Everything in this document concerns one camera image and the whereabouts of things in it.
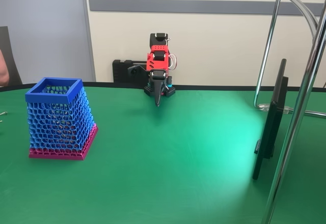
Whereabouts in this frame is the chrome tube stand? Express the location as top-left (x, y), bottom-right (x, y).
top-left (253, 0), bottom-right (326, 224)

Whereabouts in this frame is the black ribbed box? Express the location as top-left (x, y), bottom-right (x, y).
top-left (113, 59), bottom-right (149, 84)

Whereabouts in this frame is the white red wrist cable loop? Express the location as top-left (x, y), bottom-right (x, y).
top-left (167, 53), bottom-right (179, 71)

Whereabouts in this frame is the black gripper camera mount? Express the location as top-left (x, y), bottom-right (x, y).
top-left (127, 65), bottom-right (148, 78)

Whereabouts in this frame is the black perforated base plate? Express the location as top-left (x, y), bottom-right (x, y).
top-left (144, 84), bottom-right (177, 98)

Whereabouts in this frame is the clear plastic clip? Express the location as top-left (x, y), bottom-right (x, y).
top-left (258, 103), bottom-right (293, 114)

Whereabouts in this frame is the grey wall rail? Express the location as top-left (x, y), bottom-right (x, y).
top-left (88, 0), bottom-right (324, 16)

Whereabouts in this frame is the green table cloth black edge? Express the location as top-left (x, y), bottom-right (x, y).
top-left (0, 81), bottom-right (326, 224)

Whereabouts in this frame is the person bare forearm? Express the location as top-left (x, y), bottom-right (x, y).
top-left (0, 49), bottom-right (11, 87)

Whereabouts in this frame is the blue and pink mesh basket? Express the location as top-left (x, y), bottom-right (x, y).
top-left (24, 77), bottom-right (99, 161)

